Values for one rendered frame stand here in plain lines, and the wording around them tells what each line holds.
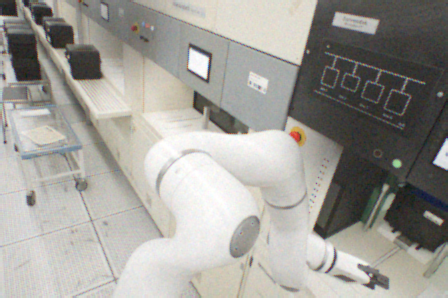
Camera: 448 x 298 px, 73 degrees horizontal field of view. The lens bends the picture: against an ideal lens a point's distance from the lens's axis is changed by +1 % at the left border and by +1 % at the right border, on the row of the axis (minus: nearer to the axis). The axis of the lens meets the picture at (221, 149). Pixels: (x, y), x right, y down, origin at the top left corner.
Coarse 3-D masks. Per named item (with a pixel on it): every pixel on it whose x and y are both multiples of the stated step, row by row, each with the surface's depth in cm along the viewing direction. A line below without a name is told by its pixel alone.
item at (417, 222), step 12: (408, 192) 122; (396, 204) 127; (408, 204) 123; (420, 204) 119; (384, 216) 132; (396, 216) 128; (408, 216) 124; (420, 216) 120; (432, 216) 116; (444, 216) 113; (396, 228) 133; (408, 228) 125; (420, 228) 121; (432, 228) 117; (444, 228) 114; (420, 240) 122; (432, 240) 118; (444, 240) 118
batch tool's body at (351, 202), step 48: (336, 0) 78; (384, 0) 69; (432, 0) 61; (384, 48) 70; (432, 48) 63; (432, 96) 64; (336, 144) 86; (384, 144) 74; (432, 144) 66; (336, 192) 117; (384, 192) 124; (432, 192) 67; (336, 240) 128; (384, 240) 132; (336, 288) 107
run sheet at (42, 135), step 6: (42, 126) 260; (48, 126) 262; (24, 132) 248; (30, 132) 249; (36, 132) 250; (42, 132) 252; (48, 132) 253; (54, 132) 254; (60, 132) 255; (30, 138) 241; (36, 138) 242; (42, 138) 243; (48, 138) 244; (54, 138) 246; (60, 138) 247; (42, 144) 234
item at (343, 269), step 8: (336, 256) 77; (344, 256) 77; (352, 256) 77; (336, 264) 76; (344, 264) 75; (352, 264) 76; (360, 264) 77; (368, 264) 77; (328, 272) 80; (336, 272) 77; (344, 272) 76; (352, 272) 75; (360, 272) 76; (344, 280) 80; (352, 280) 78; (360, 280) 76; (368, 280) 76
